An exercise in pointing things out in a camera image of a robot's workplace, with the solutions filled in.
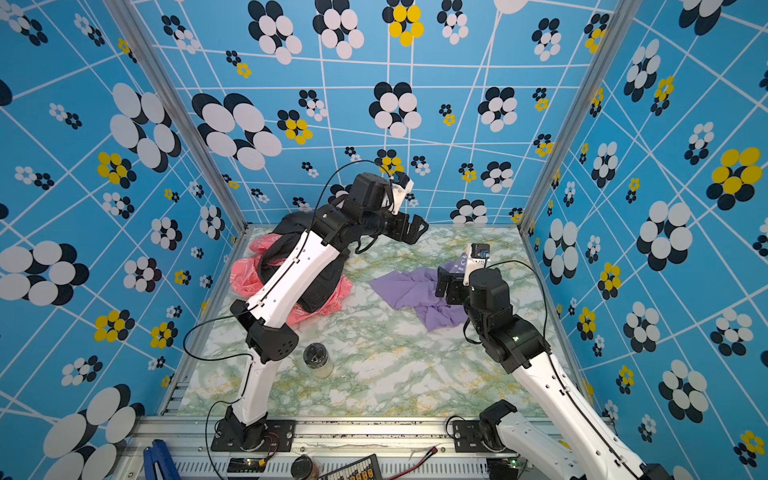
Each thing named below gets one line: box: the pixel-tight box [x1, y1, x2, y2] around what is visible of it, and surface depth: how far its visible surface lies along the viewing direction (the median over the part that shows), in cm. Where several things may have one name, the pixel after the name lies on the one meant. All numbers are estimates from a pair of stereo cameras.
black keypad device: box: [318, 453, 384, 480], surface depth 69 cm
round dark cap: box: [291, 454, 313, 480], surface depth 63 cm
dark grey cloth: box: [270, 212, 315, 253], surface depth 117 cm
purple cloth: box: [369, 254, 468, 332], surface depth 100 cm
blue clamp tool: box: [143, 439, 181, 480], surface depth 70 cm
